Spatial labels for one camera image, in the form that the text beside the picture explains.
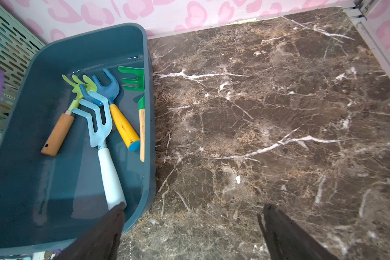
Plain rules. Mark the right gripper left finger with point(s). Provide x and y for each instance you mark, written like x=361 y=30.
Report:
x=101 y=242

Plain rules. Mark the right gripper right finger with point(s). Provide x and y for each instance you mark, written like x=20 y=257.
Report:
x=286 y=240

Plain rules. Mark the teal plastic storage box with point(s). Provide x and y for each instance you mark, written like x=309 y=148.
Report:
x=47 y=202

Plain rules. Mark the lime rake wooden handle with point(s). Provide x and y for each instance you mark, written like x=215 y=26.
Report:
x=65 y=121

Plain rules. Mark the blue rake yellow handle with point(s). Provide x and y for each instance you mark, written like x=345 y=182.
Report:
x=110 y=92

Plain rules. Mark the green rake thin wooden handle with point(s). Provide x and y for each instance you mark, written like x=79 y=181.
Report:
x=137 y=84

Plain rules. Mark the green file organizer crate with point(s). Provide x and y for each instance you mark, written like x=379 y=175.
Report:
x=17 y=47

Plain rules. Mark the light blue rake white handle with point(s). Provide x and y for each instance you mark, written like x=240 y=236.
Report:
x=112 y=187

